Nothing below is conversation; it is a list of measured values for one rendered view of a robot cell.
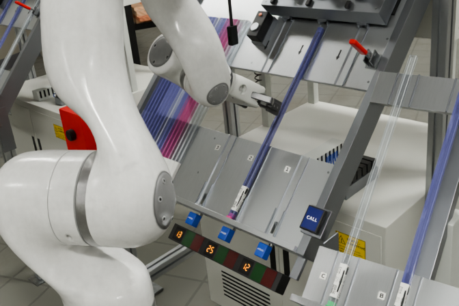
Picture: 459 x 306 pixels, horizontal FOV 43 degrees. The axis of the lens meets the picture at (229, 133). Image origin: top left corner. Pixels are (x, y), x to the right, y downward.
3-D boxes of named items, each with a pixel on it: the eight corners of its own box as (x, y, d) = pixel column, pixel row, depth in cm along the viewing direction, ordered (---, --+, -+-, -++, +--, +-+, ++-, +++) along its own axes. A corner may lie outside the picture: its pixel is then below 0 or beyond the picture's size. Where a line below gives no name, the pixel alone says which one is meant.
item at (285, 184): (305, 251, 119) (298, 247, 117) (118, 172, 163) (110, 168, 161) (341, 169, 123) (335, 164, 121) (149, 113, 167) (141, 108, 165)
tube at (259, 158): (233, 220, 129) (231, 218, 129) (229, 218, 130) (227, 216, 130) (324, 30, 139) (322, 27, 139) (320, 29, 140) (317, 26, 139)
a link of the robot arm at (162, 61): (233, 70, 111) (207, 49, 117) (187, 44, 101) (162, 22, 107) (208, 105, 113) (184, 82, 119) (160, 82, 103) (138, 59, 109)
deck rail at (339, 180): (316, 263, 120) (302, 255, 115) (309, 260, 121) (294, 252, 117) (440, -23, 133) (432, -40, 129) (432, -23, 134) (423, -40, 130)
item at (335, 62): (378, 101, 128) (369, 90, 124) (181, 64, 172) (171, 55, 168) (432, -23, 134) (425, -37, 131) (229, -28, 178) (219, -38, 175)
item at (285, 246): (309, 261, 121) (292, 251, 116) (122, 179, 165) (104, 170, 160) (311, 255, 121) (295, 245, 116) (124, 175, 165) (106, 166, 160)
